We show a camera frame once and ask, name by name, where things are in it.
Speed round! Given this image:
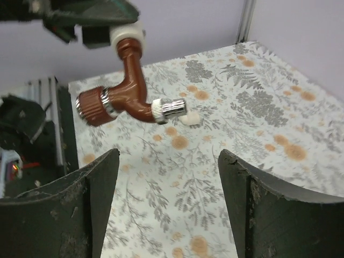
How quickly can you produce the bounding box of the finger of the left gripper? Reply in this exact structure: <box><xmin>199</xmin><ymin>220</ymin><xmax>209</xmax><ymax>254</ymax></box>
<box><xmin>1</xmin><ymin>1</ymin><xmax>139</xmax><ymax>26</ymax></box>
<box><xmin>43</xmin><ymin>23</ymin><xmax>111</xmax><ymax>49</ymax></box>

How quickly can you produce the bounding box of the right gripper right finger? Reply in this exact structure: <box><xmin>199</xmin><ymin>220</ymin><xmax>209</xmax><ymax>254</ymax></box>
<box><xmin>218</xmin><ymin>149</ymin><xmax>343</xmax><ymax>258</ymax></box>

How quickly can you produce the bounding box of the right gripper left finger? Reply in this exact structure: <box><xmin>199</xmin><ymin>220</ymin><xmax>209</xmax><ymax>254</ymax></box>
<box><xmin>1</xmin><ymin>148</ymin><xmax>119</xmax><ymax>258</ymax></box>

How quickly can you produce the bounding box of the white pipe elbow fitting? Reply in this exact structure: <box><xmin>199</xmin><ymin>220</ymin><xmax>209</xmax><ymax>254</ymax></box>
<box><xmin>109</xmin><ymin>20</ymin><xmax>146</xmax><ymax>50</ymax></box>

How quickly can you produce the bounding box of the brown faucet with chrome cap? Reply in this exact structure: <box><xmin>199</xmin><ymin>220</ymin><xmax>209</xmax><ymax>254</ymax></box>
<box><xmin>76</xmin><ymin>38</ymin><xmax>187</xmax><ymax>127</ymax></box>

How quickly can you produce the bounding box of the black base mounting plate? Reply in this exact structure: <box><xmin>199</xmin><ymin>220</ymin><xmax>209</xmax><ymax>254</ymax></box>
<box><xmin>1</xmin><ymin>80</ymin><xmax>79</xmax><ymax>198</ymax></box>

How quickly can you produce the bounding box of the floral patterned table mat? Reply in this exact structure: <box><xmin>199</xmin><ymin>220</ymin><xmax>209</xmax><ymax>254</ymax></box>
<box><xmin>74</xmin><ymin>42</ymin><xmax>343</xmax><ymax>257</ymax></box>

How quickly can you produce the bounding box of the aluminium rail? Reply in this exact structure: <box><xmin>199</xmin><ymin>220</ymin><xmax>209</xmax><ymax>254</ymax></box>
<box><xmin>27</xmin><ymin>76</ymin><xmax>58</xmax><ymax>120</ymax></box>

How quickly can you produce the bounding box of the right aluminium frame post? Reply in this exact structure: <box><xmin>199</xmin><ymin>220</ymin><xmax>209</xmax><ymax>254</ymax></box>
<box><xmin>236</xmin><ymin>0</ymin><xmax>256</xmax><ymax>44</ymax></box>

